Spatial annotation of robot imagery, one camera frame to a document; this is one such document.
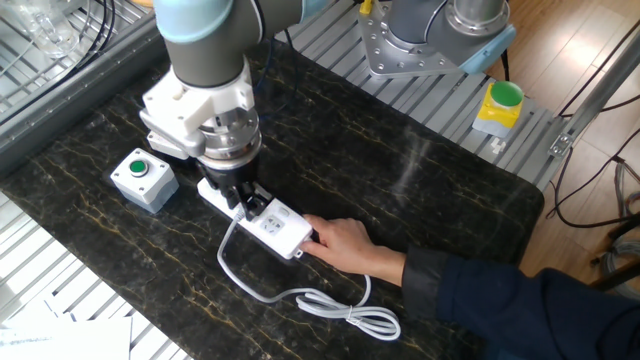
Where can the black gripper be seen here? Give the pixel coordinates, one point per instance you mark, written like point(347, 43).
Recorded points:
point(230, 175)

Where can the white power strip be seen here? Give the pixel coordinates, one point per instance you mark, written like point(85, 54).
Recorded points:
point(282, 230)

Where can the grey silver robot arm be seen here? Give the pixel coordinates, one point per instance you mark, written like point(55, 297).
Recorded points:
point(210, 50)

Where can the right forearm navy sleeve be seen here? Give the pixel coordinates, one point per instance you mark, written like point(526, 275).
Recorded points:
point(525, 310)

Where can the person's right hand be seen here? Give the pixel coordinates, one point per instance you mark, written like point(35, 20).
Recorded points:
point(345, 245)

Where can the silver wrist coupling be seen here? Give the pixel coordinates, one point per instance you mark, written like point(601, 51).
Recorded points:
point(232, 135)

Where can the white box with red button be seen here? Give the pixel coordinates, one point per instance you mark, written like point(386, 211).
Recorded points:
point(162, 145)

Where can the grey box with green button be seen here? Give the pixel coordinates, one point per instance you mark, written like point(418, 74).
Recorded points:
point(145, 182)

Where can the yellow plastic clip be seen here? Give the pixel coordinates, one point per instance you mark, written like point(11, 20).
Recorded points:
point(366, 6)

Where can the white paper sheets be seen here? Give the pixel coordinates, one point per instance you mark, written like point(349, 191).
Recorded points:
point(65, 340)

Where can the small white plastic piece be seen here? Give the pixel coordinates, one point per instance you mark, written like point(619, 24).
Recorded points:
point(497, 145)

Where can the yellow box with green button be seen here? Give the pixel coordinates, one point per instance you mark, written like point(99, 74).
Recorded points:
point(497, 112)

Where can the clear plastic container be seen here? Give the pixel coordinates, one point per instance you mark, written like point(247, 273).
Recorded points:
point(40, 27)

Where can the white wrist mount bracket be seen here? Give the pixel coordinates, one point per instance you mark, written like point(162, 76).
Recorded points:
point(192, 107)

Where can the silver robot mount plate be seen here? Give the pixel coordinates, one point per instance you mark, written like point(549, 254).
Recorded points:
point(395, 55)

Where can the aluminium frame pole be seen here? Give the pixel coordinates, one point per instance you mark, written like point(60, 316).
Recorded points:
point(600, 90)

